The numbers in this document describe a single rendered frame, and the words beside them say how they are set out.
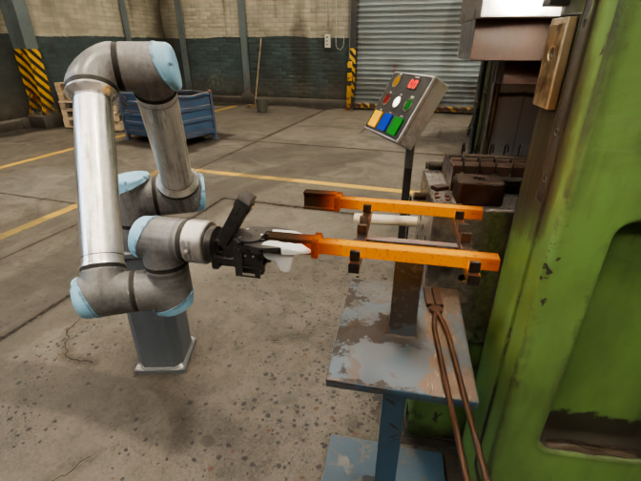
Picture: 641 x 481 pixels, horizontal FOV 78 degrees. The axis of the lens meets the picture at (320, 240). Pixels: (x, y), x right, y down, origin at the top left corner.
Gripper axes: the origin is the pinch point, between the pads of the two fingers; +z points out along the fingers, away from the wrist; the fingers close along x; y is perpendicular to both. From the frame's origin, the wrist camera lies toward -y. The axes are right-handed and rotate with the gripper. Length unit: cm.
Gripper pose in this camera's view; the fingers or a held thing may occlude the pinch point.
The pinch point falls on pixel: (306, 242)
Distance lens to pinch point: 77.1
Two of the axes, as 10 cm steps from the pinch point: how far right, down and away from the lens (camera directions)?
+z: 9.8, 0.9, -1.8
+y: 0.0, 9.0, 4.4
